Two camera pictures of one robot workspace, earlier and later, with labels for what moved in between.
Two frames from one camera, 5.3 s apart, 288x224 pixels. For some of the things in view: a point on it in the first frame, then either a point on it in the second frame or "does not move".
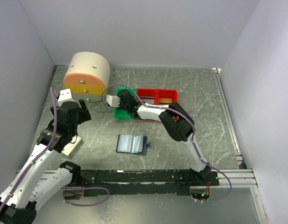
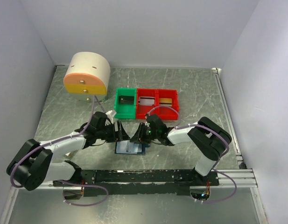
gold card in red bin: x=165 y=100 does not move
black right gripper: x=120 y=107 to x=139 y=136
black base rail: x=141 y=181 does not move
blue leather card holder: x=130 y=143 does not move
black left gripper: x=83 y=115 to x=121 y=135
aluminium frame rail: x=239 y=178 does not move
